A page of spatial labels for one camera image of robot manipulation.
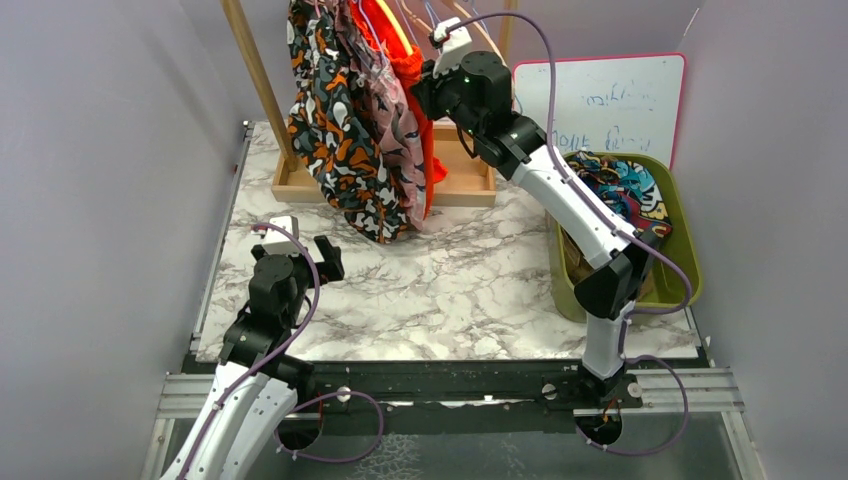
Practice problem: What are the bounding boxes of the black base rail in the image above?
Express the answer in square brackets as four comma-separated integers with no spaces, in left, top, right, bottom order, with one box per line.
[182,357,644,435]

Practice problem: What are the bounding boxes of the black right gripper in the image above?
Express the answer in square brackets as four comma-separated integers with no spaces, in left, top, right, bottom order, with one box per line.
[410,52,483,140]

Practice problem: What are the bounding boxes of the colourful patterned shorts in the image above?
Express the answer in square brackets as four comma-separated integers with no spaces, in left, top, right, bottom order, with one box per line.
[566,151,673,238]

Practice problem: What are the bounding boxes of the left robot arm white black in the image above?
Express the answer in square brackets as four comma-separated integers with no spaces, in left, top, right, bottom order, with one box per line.
[162,235,344,479]

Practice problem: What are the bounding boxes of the pink framed whiteboard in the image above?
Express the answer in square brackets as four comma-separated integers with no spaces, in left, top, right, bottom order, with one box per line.
[548,52,687,168]

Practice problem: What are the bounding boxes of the olive green plastic basket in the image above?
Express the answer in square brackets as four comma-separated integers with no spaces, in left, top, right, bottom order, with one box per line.
[546,152,701,323]

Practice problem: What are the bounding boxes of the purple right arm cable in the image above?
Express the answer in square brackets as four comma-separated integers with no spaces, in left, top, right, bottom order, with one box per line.
[433,11,694,458]

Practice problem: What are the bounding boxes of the pink patterned garment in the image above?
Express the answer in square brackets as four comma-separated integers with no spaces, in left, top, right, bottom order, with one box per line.
[334,1,427,230]

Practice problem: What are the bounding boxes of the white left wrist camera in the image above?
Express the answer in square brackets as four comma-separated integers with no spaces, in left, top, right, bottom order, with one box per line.
[260,215,299,255]

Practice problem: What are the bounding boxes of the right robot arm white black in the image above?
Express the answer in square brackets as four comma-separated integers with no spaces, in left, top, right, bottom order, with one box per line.
[411,51,659,407]

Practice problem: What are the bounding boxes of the wooden clothes rack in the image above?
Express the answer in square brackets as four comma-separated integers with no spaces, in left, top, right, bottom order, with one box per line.
[221,0,496,207]

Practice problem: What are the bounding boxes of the cream wooden hanger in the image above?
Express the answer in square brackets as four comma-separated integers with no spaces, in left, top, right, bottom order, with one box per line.
[395,0,512,65]

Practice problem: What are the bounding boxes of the tan khaki shorts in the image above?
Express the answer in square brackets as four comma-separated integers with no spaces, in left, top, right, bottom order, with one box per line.
[560,229,594,285]

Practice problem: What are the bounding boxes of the camouflage orange black garment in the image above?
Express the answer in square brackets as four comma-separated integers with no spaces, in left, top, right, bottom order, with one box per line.
[287,1,410,243]

